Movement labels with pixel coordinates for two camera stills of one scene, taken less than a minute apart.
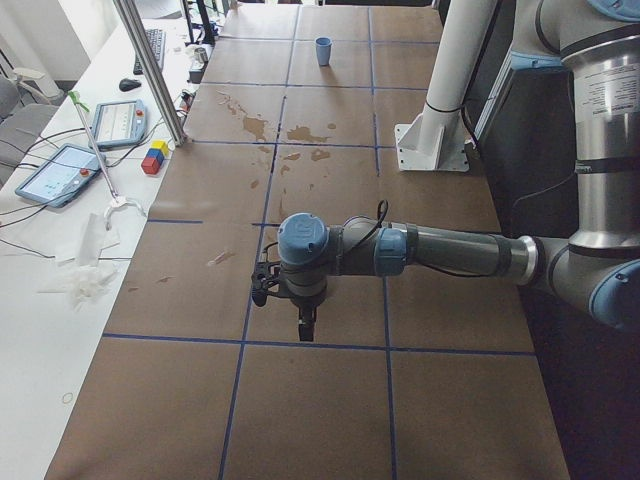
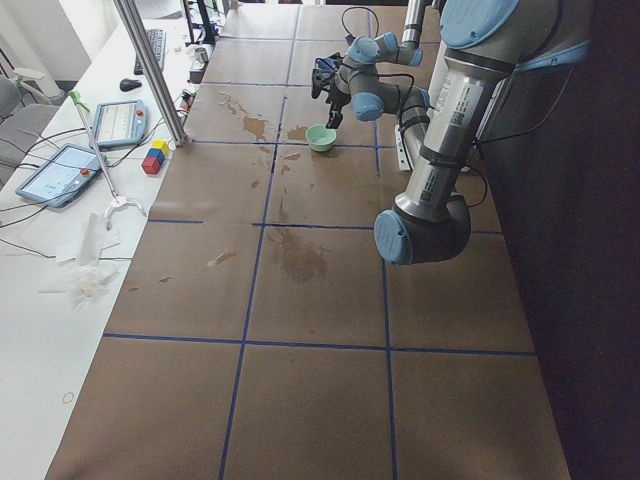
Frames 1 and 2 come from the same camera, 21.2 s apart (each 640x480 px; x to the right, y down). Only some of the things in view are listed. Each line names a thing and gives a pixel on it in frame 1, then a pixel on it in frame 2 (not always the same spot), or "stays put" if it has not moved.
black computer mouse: (127, 84) stays put
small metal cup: (202, 55) stays put
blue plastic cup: (323, 48) to (324, 64)
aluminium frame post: (132, 21) stays put
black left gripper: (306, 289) to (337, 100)
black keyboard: (157, 39) stays put
